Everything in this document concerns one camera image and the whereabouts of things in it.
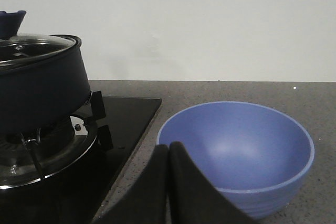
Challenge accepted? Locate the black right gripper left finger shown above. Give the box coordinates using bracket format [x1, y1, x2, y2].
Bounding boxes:
[95, 145, 169, 223]

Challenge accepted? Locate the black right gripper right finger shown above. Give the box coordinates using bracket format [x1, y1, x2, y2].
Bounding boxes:
[169, 142, 257, 223]

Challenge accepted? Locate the blue ceramic bowl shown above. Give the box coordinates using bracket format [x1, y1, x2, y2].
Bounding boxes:
[156, 101, 315, 220]

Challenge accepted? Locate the dark blue cooking pot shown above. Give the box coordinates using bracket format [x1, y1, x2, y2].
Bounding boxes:
[1, 36, 91, 134]

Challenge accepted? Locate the glass pot lid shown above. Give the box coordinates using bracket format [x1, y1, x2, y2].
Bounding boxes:
[1, 10, 76, 69]

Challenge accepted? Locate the black glass gas cooktop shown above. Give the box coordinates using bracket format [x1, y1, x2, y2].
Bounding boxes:
[1, 97, 161, 223]

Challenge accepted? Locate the black gas burner head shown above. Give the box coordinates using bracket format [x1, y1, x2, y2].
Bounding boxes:
[1, 118, 75, 166]

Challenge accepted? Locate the black pot support ring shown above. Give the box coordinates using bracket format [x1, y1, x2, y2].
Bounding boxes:
[0, 90, 114, 190]

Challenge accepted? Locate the silver wire pot adapter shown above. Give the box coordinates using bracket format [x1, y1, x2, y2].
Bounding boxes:
[20, 95, 93, 175]

